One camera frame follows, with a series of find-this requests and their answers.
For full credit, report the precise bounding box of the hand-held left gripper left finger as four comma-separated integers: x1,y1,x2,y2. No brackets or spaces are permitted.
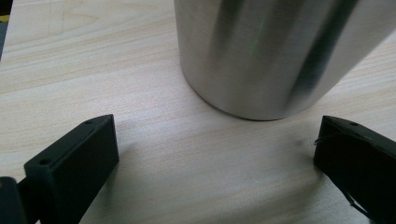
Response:
23,114,120,224

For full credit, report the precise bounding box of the stainless steel cup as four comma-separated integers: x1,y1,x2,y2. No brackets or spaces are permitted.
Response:
173,0,396,121

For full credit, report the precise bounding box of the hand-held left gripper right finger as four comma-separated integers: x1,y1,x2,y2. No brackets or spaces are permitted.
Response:
313,115,396,224

